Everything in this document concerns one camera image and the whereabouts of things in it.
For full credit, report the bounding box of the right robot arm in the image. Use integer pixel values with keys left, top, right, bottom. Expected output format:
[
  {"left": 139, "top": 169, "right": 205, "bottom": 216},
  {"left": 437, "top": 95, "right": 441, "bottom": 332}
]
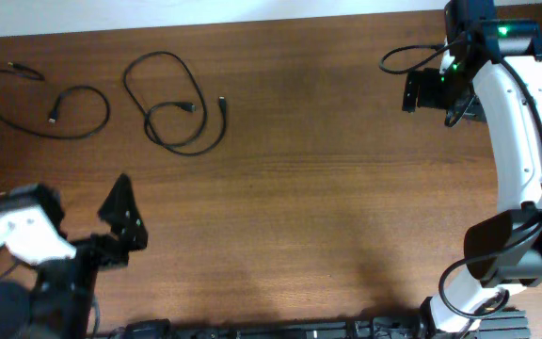
[{"left": 403, "top": 1, "right": 542, "bottom": 338}]

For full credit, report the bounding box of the black HDMI cable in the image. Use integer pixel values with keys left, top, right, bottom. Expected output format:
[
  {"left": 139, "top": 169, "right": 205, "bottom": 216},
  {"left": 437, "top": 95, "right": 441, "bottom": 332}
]
[{"left": 122, "top": 50, "right": 229, "bottom": 157}]

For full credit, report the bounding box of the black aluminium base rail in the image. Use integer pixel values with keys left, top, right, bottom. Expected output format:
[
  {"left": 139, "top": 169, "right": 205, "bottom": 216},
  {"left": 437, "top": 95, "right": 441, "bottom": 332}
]
[{"left": 86, "top": 310, "right": 531, "bottom": 339}]

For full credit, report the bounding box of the black USB cable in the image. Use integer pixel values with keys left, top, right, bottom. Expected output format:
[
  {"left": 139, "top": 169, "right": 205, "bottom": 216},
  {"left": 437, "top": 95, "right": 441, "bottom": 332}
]
[{"left": 0, "top": 61, "right": 111, "bottom": 141}]

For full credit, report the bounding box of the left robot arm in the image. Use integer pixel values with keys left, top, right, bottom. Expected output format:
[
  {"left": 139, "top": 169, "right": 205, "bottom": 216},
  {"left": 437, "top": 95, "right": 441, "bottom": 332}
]
[{"left": 0, "top": 174, "right": 148, "bottom": 338}]

